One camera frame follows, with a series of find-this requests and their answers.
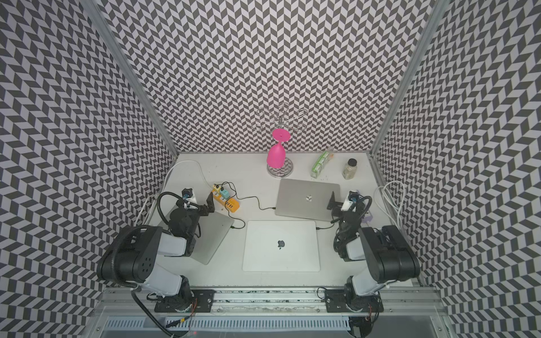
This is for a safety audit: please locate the black charger cable to grey laptop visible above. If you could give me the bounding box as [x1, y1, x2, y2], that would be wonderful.
[225, 181, 278, 212]

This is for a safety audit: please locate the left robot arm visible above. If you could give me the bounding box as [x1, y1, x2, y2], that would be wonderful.
[97, 188, 215, 309]

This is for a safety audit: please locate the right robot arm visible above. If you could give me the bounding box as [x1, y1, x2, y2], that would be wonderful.
[327, 191, 421, 311]

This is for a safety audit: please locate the grey closed laptop left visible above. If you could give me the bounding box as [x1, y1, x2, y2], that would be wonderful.
[159, 207, 233, 265]

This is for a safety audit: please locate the grey closed laptop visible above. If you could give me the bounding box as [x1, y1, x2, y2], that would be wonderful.
[159, 207, 233, 265]
[275, 179, 340, 221]

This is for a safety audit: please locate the grey closed laptop back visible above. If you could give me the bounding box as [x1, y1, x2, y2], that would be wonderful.
[275, 179, 340, 221]

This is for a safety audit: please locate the white closed laptop front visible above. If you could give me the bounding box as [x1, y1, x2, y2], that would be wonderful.
[242, 221, 321, 273]

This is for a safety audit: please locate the orange power strip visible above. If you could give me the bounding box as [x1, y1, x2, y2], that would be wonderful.
[212, 187, 240, 213]

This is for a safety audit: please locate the small jar dark lid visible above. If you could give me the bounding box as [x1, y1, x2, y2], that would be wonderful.
[342, 158, 357, 180]

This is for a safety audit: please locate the green snack packet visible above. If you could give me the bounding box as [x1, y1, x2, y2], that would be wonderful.
[310, 150, 333, 179]

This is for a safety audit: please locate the pink wine glass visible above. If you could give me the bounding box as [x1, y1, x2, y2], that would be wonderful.
[266, 128, 291, 169]

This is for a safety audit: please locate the metal glass rack stand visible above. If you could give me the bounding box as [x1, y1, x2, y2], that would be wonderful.
[254, 103, 307, 178]

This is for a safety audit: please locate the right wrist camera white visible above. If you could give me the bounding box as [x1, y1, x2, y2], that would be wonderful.
[341, 191, 360, 211]

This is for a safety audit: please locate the black cable of yellow charger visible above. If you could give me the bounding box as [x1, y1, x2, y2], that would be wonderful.
[215, 182, 247, 230]

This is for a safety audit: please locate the white cord of orange strip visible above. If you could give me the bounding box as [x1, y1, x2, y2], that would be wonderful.
[134, 159, 216, 225]

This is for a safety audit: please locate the white cord of purple strip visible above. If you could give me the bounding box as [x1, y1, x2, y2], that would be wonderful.
[371, 180, 407, 229]

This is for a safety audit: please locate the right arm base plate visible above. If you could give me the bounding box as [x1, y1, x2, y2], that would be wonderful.
[323, 290, 384, 313]

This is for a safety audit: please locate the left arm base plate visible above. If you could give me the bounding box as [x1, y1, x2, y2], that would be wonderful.
[154, 289, 216, 314]

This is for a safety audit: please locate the aluminium front rail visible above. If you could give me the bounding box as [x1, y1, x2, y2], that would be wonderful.
[83, 287, 455, 337]

